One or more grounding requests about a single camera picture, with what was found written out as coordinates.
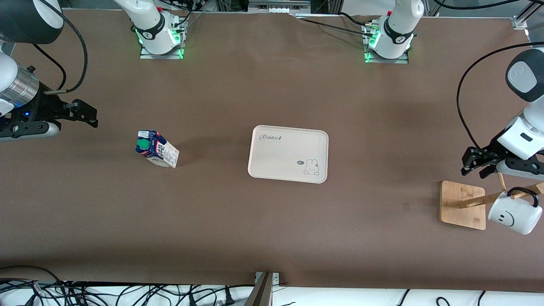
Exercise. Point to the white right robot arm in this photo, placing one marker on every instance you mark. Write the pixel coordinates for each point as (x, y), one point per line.
(151, 25)

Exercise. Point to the grey power strip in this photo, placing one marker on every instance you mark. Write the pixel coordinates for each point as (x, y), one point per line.
(278, 6)

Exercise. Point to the aluminium profile post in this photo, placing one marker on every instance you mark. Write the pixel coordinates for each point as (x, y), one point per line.
(519, 21)

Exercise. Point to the beige rabbit print tray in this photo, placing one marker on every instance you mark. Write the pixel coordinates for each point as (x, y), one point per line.
(280, 157)

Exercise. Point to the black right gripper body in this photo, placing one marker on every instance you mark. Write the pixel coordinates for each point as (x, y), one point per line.
(43, 107)

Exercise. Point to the dark diagonal beam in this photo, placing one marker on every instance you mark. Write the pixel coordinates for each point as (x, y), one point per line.
(260, 295)

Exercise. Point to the small metal table bracket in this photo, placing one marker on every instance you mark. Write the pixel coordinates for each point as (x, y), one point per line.
(276, 278)

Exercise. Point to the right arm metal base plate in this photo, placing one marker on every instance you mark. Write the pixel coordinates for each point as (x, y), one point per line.
(146, 56)

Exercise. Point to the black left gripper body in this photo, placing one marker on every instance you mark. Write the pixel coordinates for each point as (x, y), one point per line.
(488, 153)

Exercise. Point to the blue milk carton green cap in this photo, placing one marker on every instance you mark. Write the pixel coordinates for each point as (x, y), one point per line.
(157, 148)

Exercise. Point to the wooden cup rack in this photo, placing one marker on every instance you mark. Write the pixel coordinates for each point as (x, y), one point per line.
(461, 208)

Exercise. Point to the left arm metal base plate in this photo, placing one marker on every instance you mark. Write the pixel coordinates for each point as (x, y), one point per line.
(401, 60)

